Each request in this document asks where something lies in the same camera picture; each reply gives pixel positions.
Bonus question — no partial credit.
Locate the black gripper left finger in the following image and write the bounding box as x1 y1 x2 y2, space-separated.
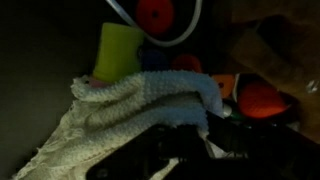
84 123 209 180

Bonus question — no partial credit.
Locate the small stacking cup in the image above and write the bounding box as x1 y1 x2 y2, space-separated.
87 22 145 88

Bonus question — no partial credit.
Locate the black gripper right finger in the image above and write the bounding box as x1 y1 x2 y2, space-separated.
206 111 320 180

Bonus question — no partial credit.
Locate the white terry towel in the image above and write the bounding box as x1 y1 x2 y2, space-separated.
13 69 225 180

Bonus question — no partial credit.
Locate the white cord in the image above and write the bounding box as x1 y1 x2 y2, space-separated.
105 0 204 48

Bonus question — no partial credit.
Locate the orange plastic disc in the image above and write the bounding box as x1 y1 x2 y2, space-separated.
135 0 176 36
237 79 290 120
171 54 203 74
211 73 236 100

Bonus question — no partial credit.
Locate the brown plush toy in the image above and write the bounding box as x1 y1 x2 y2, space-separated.
229 0 320 143

